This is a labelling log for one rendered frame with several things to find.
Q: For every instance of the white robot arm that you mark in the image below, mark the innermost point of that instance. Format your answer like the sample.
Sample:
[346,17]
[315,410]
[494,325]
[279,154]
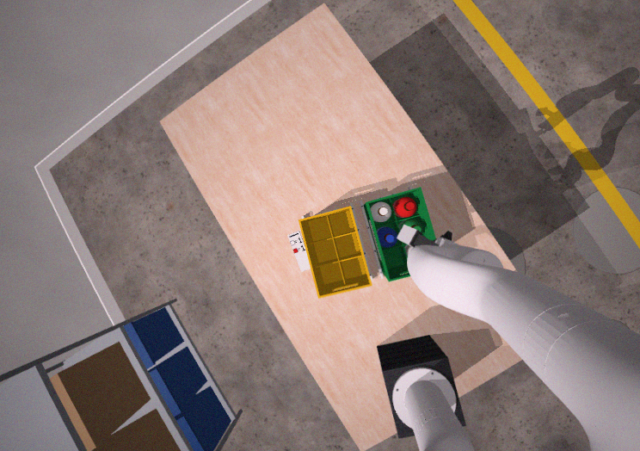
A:
[589,361]

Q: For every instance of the red bottle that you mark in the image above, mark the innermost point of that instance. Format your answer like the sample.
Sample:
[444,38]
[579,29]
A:
[403,209]

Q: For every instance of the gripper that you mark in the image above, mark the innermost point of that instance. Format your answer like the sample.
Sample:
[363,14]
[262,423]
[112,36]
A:
[444,239]

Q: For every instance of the green crate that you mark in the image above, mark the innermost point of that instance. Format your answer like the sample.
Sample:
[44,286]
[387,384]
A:
[396,259]

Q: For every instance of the white paper pick list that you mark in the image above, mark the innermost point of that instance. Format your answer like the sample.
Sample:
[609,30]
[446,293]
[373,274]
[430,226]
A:
[299,250]

